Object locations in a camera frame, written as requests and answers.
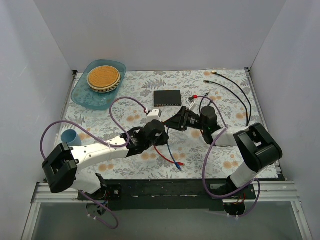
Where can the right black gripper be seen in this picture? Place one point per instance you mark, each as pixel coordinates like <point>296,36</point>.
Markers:
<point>181,119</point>

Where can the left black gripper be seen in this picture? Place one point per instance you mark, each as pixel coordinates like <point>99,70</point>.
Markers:
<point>162,135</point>

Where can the black network switch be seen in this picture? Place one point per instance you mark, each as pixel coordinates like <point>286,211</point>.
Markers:
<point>167,98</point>

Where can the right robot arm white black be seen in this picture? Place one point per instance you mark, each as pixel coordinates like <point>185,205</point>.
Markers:
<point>257,147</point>

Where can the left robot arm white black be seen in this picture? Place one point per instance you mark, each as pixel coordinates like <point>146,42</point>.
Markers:
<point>64,166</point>

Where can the floral patterned table mat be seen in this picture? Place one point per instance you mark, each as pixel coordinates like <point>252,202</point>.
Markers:
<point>183,157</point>

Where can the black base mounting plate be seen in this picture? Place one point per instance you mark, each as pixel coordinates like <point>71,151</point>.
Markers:
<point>157,194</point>

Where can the blue transparent plastic tray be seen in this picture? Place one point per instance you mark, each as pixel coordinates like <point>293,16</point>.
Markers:
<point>84,96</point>

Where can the woven orange round basket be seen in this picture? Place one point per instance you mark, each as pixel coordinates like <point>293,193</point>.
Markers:
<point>104,79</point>

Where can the small blue plastic cup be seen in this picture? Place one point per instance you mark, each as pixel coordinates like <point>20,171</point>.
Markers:
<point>71,137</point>

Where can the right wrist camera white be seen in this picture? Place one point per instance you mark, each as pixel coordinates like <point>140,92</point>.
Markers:
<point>191,102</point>

